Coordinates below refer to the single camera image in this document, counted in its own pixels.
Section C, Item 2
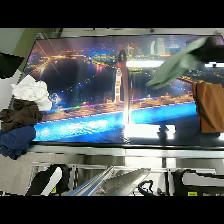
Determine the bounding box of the dark brown garment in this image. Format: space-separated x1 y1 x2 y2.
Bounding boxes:
0 98 44 133

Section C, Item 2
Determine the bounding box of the orange-brown garment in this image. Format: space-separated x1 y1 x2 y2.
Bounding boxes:
191 81 224 135

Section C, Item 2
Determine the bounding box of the black cable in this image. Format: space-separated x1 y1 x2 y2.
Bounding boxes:
136 179 156 197

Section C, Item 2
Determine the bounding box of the pale green shirt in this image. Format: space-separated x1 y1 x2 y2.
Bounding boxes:
145 36 210 91

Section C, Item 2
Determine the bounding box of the blue garment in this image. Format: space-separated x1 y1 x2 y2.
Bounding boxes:
0 125 37 161

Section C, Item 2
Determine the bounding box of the white garment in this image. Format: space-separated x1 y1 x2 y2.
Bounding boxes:
10 74 53 112

